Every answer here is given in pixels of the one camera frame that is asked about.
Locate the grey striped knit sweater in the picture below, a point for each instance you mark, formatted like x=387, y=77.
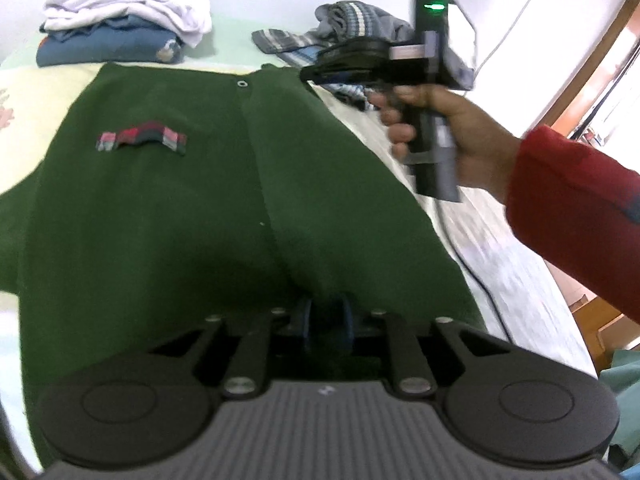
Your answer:
x=345, y=17

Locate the white folded garment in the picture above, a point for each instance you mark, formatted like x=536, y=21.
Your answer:
x=130, y=2

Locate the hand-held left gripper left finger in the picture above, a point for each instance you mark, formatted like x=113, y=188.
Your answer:
x=303, y=322

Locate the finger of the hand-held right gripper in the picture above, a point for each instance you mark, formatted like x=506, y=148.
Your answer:
x=345, y=76

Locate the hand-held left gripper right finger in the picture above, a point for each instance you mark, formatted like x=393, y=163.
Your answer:
x=346, y=322

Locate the blue folded garment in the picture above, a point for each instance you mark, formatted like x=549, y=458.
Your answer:
x=105, y=45

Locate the teal cloth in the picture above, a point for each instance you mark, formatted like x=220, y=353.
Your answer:
x=625, y=395

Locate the orange wooden furniture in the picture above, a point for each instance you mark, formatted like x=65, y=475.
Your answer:
x=605, y=320

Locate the pastel printed bed sheet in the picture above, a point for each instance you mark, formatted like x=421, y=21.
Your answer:
x=30, y=105

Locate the person's right hand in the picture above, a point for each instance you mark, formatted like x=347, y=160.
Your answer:
x=480, y=145

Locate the green cardigan with white stripes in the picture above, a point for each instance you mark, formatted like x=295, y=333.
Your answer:
x=175, y=220

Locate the wooden door frame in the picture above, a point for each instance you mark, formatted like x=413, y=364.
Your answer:
x=595, y=65

